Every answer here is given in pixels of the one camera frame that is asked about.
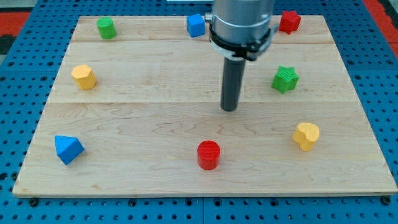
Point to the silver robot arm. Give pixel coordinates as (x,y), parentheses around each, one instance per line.
(241,21)

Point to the blue cube block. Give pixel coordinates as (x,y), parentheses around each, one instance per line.
(195,25)

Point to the yellow hexagon block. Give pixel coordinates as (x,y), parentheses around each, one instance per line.
(84,77)

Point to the red cylinder block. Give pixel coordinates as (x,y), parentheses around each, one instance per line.
(208,153)

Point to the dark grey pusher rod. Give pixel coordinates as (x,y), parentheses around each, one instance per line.
(231,85)

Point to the light wooden board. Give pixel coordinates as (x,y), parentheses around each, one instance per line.
(157,97)

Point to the green star block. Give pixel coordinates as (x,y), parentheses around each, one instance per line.
(285,79)

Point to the yellow heart block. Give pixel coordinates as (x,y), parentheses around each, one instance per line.
(306,135)

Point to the green cylinder block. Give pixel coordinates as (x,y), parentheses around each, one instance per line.
(106,28)

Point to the red star block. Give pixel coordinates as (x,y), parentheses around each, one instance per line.
(289,22)

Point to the blue triangle block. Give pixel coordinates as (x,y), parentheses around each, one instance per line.
(67,148)

